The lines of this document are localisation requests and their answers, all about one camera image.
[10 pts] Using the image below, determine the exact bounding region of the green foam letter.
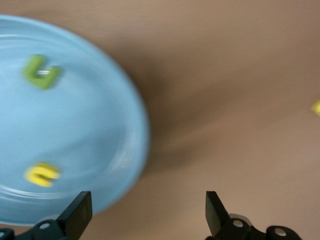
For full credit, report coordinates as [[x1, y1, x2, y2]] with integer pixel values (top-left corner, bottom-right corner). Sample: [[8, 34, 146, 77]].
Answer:
[[21, 54, 62, 91]]

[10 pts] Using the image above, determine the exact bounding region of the brown table cover sheet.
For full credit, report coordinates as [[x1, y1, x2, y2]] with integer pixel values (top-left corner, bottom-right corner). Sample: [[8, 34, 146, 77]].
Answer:
[[0, 0, 320, 240]]

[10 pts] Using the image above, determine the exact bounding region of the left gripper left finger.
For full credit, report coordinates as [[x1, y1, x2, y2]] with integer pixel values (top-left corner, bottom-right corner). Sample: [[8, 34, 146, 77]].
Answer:
[[0, 191, 93, 240]]

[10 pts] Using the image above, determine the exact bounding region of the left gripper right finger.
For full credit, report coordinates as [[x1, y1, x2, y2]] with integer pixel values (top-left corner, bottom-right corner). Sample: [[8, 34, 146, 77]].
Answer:
[[206, 190, 301, 240]]

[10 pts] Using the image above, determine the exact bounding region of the yellow foam letter u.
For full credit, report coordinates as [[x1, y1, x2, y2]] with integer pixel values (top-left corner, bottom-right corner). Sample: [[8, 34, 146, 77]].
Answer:
[[23, 161, 62, 188]]

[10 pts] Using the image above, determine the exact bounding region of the yellow foam number two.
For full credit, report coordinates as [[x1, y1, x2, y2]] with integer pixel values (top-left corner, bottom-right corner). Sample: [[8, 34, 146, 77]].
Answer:
[[310, 99, 320, 120]]

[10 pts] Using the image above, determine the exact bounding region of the blue plate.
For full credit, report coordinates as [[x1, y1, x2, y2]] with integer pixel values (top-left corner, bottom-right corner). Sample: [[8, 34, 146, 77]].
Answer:
[[0, 14, 151, 227]]

